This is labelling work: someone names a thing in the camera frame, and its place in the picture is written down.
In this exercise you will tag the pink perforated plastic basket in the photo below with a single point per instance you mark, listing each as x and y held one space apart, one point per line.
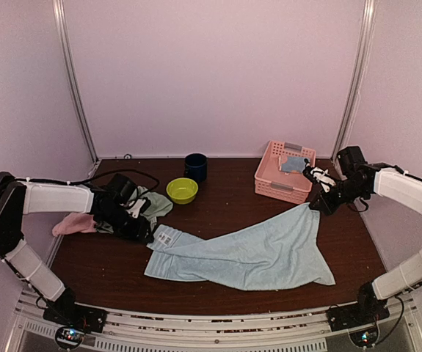
288 187

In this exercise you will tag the patterned blue pastel towel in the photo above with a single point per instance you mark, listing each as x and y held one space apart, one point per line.
294 164

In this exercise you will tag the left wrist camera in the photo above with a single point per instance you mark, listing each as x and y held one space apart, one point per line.
137 207

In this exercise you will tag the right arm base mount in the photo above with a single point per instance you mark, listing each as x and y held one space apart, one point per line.
362 326

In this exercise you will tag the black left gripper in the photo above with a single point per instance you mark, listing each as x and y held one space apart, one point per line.
138 232

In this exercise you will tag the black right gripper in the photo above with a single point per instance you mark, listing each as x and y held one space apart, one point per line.
327 206

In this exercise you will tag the lime green bowl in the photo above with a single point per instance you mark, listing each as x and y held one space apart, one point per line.
182 190

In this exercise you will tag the pink towel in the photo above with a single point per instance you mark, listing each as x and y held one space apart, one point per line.
73 223

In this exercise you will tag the mint green towel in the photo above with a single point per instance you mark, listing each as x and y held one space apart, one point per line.
159 207

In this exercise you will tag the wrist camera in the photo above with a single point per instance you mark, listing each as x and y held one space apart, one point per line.
319 176
137 207

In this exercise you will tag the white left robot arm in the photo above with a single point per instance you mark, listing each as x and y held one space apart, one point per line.
21 198

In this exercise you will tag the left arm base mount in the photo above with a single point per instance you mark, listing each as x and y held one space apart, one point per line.
71 333

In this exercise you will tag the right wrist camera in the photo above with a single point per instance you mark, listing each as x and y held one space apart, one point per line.
319 176

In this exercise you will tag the light blue towel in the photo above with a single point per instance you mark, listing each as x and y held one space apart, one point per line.
279 253

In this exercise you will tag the right aluminium frame post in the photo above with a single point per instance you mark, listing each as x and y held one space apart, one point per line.
360 67

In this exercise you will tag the dark blue mug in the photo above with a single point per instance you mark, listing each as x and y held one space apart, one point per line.
196 167

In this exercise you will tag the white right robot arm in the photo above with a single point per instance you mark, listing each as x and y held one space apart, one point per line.
399 221

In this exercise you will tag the left aluminium frame post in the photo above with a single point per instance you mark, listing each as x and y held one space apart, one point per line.
62 29

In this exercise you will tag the aluminium front rail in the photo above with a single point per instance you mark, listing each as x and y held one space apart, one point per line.
300 330

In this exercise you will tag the aluminium frame post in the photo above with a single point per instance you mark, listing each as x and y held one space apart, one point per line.
62 29
360 67

